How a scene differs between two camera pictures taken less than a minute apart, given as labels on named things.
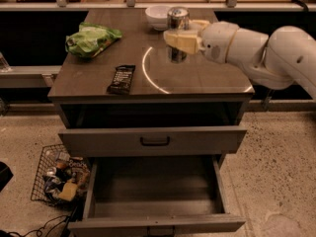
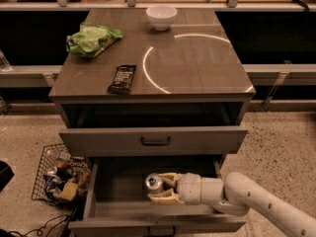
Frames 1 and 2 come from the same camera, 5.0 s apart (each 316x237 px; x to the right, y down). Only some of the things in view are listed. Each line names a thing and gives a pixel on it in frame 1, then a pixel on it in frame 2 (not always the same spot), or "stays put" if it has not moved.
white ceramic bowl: [157, 16] stays put
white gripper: [217, 40] -> [189, 188]
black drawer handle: [154, 144] stays put
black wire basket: [60, 180] stays put
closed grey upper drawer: [153, 140] stays put
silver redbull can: [178, 19] -> [154, 184]
